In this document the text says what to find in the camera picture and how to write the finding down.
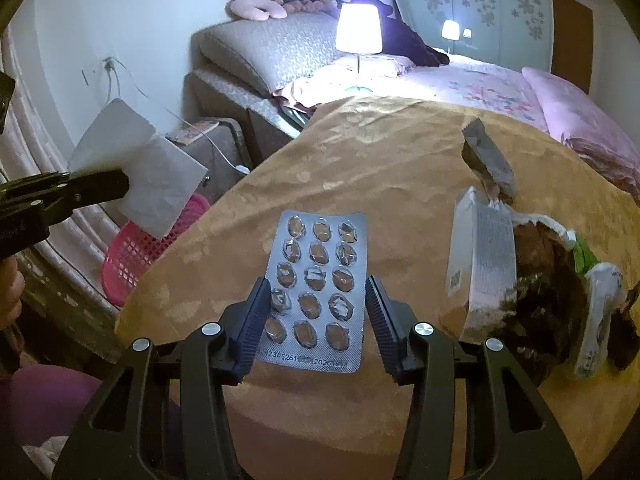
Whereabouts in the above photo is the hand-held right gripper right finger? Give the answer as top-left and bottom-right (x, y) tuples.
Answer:
(365, 275), (583, 480)

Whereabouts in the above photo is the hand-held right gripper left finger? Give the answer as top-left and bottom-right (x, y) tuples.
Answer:
(52, 276), (272, 480)

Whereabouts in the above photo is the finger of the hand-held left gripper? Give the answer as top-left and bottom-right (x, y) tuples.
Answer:
(35, 168), (131, 223)
(0, 171), (72, 200)

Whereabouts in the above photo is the white paper sheet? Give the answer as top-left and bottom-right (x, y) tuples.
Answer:
(67, 98), (210, 240)

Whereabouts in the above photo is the silver pill blister pack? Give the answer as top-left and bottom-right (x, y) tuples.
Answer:
(254, 210), (368, 374)

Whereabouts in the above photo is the pink plastic basket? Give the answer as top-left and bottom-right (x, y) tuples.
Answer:
(100, 192), (212, 308)

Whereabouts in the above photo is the person's left hand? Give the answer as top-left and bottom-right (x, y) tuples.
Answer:
(0, 255), (27, 332)

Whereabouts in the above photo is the pale ribbed cloth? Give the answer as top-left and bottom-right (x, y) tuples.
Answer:
(0, 25), (132, 322)

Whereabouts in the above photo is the white cardboard box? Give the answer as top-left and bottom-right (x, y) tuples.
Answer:
(444, 186), (519, 345)

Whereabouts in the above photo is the brown bedside cabinet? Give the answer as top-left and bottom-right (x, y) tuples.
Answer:
(164, 117), (247, 187)

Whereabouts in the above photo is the golden floral tablecloth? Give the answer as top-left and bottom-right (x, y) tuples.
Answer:
(114, 94), (640, 480)

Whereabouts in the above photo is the green snack packet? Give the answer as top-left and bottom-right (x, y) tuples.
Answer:
(509, 214), (627, 382)

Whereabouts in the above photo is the person's purple-clad leg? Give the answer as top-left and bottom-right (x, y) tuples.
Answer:
(0, 364), (107, 453)

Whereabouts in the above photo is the grey foil wrapper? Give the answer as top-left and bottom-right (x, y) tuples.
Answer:
(462, 118), (519, 206)

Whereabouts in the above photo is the grey patterned headboard cushion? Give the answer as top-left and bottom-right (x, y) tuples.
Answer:
(192, 11), (347, 99)

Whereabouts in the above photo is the pink neck pillow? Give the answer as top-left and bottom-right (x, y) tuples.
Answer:
(227, 0), (288, 22)

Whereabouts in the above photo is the bed with floral sheet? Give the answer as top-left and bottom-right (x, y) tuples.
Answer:
(181, 10), (640, 196)

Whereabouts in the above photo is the floral pink pillow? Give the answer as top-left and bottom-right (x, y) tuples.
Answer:
(327, 54), (417, 80)

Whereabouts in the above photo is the dark purple clothing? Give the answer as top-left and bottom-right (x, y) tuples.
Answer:
(345, 0), (452, 67)

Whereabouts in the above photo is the pink folded quilt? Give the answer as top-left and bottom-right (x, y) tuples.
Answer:
(521, 66), (640, 193)

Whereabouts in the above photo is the white shade table lamp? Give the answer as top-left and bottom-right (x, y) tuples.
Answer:
(334, 3), (384, 94)

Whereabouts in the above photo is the pale folded board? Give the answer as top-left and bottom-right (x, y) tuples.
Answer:
(386, 0), (417, 22)

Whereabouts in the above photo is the floral glass door wardrobe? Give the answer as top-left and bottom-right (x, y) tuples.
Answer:
(395, 0), (554, 75)

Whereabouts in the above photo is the brown wooden door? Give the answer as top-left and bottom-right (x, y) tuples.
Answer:
(551, 0), (596, 96)

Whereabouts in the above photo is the white charging cable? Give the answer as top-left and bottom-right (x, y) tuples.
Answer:
(104, 57), (252, 175)

